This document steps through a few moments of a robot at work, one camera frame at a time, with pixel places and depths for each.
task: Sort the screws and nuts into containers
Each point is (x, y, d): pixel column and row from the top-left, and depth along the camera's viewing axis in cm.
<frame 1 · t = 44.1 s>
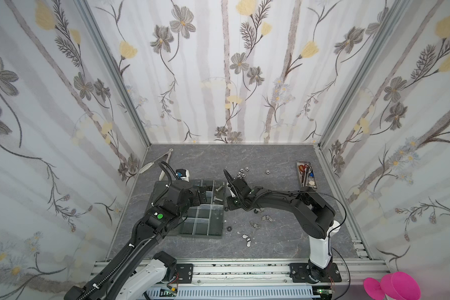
left hand: (194, 184, 76), fingers open
right hand: (224, 197, 92), fingers closed
cream silicone kitchen tongs: (160, 178, 103), point 2 cm above the table
transparent grey organizer box: (204, 220, 88), point 3 cm above the table
red handled scissors: (303, 169, 110), point 2 cm above the table
lone silver hex nut: (267, 172, 109), on the table
silver hex nut: (247, 169, 110), on the table
silver hex nut 2: (242, 170, 109), on the table
silver hex bolt: (217, 189, 100), point 2 cm above the table
black hex nut: (229, 229, 88), on the table
steel carabiner clip: (245, 236, 85), on the table
steel carabiner clip 2: (248, 244, 84), on the table
dark metal clip: (254, 225, 88), point 2 cm above the table

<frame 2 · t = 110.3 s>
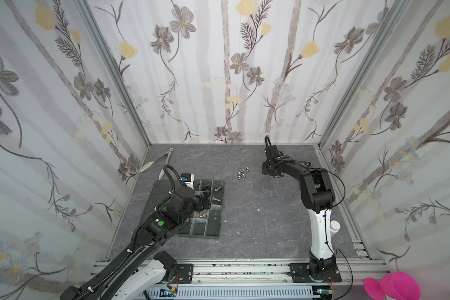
left hand: (199, 188, 75), fingers open
right hand: (265, 164, 106), fingers closed
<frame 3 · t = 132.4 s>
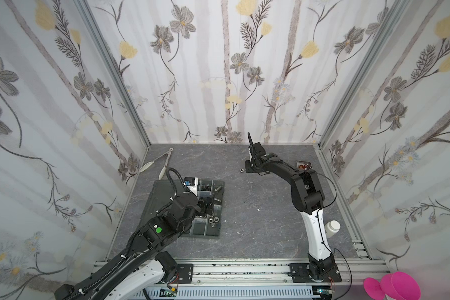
left hand: (202, 191, 73), fingers open
right hand: (246, 160, 103), fingers open
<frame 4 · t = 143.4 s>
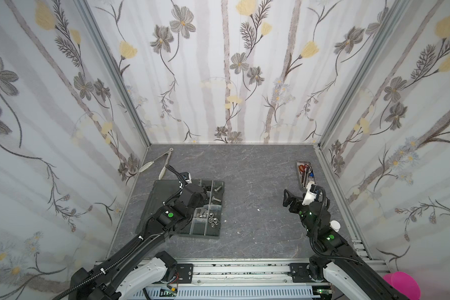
left hand: (194, 187, 79), fingers open
right hand: (291, 189, 79), fingers open
